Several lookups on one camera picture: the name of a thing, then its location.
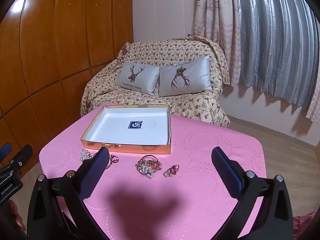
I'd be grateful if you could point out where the person's hand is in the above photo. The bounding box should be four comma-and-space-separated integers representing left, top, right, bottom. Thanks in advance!
3, 199, 26, 232

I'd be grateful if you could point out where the pink fabric at corner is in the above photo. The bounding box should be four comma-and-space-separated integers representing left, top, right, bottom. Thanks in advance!
293, 211, 316, 240

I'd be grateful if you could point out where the pink dotted tablecloth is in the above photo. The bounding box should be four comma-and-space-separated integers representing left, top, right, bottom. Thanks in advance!
38, 102, 267, 240

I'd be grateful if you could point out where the gold tray with white inside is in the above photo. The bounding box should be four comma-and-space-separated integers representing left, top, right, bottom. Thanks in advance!
81, 105, 171, 154

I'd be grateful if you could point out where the blue square sticker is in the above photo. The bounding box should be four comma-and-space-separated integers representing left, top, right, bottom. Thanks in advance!
128, 120, 143, 129

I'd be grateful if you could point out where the small pink hair clip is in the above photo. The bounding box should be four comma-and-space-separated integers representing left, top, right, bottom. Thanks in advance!
163, 165, 180, 178

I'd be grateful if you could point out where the pink pearl hair accessory pile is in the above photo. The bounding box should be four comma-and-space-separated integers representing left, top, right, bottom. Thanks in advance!
135, 154, 162, 179

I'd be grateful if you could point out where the wooden wardrobe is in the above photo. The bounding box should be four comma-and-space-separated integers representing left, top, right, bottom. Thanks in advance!
1, 0, 133, 173

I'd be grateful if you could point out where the left grey deer pillow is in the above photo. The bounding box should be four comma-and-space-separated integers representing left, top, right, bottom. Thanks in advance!
116, 61, 159, 94

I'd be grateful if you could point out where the grey deer pillow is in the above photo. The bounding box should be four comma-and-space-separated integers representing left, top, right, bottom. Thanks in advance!
159, 55, 212, 96
116, 61, 159, 94

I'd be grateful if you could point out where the right grey deer pillow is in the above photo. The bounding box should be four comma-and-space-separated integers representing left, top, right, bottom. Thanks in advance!
159, 55, 212, 96

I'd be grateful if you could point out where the silver grey curtain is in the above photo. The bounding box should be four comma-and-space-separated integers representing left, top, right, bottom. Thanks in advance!
238, 0, 319, 108

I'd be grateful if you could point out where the pink patterned curtain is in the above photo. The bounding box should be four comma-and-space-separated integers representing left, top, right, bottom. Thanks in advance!
192, 0, 241, 87

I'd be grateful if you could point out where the pearl bead bracelet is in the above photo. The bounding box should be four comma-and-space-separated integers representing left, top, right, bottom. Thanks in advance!
80, 148, 93, 163

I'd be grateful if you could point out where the thin pink ring bracelet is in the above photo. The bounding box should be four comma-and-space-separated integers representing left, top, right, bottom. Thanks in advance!
106, 154, 120, 169

